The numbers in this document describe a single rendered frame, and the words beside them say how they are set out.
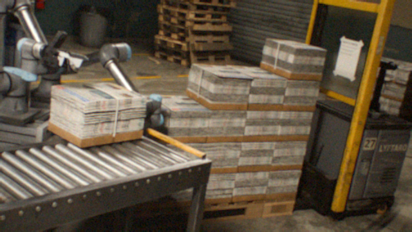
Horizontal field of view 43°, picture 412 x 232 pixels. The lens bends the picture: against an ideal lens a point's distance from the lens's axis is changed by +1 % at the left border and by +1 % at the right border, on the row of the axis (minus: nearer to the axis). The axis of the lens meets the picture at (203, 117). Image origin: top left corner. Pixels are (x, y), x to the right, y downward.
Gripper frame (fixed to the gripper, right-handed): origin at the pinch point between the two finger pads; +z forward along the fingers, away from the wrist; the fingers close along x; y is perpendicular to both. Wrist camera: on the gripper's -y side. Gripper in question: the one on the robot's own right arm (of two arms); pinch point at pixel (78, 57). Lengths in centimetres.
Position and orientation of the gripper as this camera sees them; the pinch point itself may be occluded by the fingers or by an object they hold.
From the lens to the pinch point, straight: 236.8
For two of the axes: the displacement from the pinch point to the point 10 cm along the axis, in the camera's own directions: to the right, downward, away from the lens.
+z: 8.4, 2.7, -4.8
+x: -5.0, 0.2, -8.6
